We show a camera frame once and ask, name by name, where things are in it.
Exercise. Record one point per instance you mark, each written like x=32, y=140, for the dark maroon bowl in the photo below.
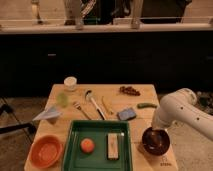
x=155, y=142

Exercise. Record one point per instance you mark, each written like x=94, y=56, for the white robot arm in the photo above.
x=180, y=106

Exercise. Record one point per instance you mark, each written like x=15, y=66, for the yellow thin stick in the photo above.
x=107, y=105

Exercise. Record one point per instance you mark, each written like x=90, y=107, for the metal fork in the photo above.
x=78, y=106

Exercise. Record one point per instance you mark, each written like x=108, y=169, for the small white cup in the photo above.
x=70, y=83

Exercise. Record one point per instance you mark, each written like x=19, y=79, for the wooden rectangular block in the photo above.
x=112, y=146

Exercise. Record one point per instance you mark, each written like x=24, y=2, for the orange fruit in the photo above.
x=87, y=145

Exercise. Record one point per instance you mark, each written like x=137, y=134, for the green plastic tray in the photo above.
x=75, y=159

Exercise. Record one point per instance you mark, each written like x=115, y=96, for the orange bowl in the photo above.
x=45, y=151

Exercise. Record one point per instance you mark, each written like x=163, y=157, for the black stand leg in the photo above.
x=6, y=108

